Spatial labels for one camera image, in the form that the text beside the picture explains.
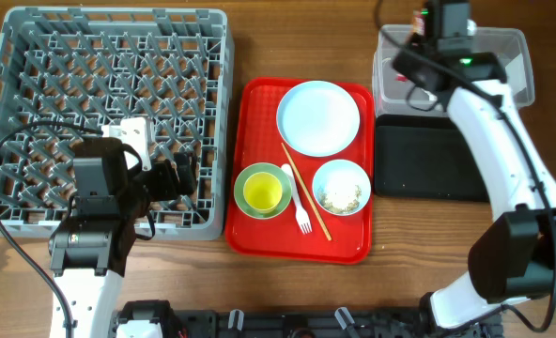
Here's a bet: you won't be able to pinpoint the yellow plastic cup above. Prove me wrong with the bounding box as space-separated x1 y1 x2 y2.
243 172 283 214

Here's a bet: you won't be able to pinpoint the light blue small bowl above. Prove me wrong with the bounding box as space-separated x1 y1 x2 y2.
312 160 371 216

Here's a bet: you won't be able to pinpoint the red snack wrapper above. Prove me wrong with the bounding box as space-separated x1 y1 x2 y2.
411 10 425 36

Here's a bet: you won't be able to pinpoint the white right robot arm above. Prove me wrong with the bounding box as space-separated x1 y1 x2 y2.
419 1 556 332

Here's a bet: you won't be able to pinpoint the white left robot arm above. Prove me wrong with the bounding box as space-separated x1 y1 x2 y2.
49 137 196 337

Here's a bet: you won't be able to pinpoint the clear plastic waste bin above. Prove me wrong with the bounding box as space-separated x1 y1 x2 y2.
372 27 535 117

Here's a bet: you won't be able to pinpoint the black food waste tray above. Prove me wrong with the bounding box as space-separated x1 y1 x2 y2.
373 115 489 203

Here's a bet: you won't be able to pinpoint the grey plastic dishwasher rack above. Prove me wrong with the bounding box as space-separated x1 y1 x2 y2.
0 7 234 240

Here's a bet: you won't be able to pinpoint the red plastic tray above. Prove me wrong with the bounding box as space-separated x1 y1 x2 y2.
225 78 375 265

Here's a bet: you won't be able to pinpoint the white bin label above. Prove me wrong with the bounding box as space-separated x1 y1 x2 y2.
505 54 527 95

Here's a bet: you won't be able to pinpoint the green saucer bowl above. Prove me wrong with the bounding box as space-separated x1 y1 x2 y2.
233 162 292 220

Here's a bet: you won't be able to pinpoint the white plastic fork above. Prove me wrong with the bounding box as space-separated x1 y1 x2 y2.
281 163 312 235

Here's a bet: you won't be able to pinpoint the wooden chopstick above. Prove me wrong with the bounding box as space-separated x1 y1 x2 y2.
281 143 332 241

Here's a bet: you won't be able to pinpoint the large light blue plate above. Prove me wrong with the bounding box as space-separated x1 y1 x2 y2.
276 81 361 158

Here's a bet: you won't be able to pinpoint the rice and nut leftovers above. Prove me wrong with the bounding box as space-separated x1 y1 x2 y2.
318 183 362 215

